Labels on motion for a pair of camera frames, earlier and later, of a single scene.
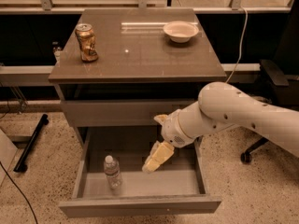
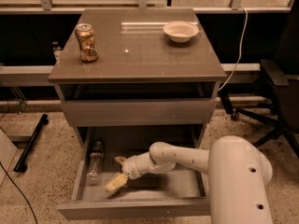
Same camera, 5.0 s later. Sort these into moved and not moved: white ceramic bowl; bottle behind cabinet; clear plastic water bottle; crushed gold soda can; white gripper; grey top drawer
Moved: white gripper; clear plastic water bottle
Not moved: grey top drawer; bottle behind cabinet; white ceramic bowl; crushed gold soda can
